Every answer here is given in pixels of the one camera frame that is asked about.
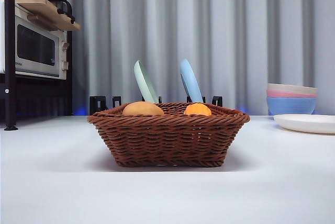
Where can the tan potato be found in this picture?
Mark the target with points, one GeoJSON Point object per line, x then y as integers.
{"type": "Point", "coordinates": [142, 109]}

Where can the orange corn cob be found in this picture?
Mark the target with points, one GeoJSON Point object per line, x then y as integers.
{"type": "Point", "coordinates": [197, 109]}

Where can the brown wicker basket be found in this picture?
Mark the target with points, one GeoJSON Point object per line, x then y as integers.
{"type": "Point", "coordinates": [167, 140]}

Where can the pale green plate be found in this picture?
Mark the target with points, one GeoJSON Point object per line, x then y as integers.
{"type": "Point", "coordinates": [144, 82]}

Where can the pale blue plate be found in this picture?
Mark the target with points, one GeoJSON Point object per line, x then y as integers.
{"type": "Point", "coordinates": [191, 82]}

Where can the black dish rack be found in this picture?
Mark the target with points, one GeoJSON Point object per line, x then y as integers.
{"type": "Point", "coordinates": [92, 106]}

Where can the grey curtain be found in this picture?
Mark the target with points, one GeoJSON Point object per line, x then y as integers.
{"type": "Point", "coordinates": [235, 38]}

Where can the pink bowl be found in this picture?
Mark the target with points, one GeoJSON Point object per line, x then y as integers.
{"type": "Point", "coordinates": [290, 94]}

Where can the cream bowl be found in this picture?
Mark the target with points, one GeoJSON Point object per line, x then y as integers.
{"type": "Point", "coordinates": [290, 87]}

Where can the blue bowl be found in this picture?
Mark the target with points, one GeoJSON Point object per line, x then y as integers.
{"type": "Point", "coordinates": [291, 106]}

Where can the white plate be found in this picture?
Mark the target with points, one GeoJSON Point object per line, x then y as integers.
{"type": "Point", "coordinates": [306, 123]}

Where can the cream toaster oven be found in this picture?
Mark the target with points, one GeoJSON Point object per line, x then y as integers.
{"type": "Point", "coordinates": [36, 44]}

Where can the wooden cutting board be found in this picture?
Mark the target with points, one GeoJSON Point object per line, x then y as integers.
{"type": "Point", "coordinates": [51, 16]}

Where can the black metal shelf frame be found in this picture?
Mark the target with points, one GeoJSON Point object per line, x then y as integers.
{"type": "Point", "coordinates": [10, 51]}

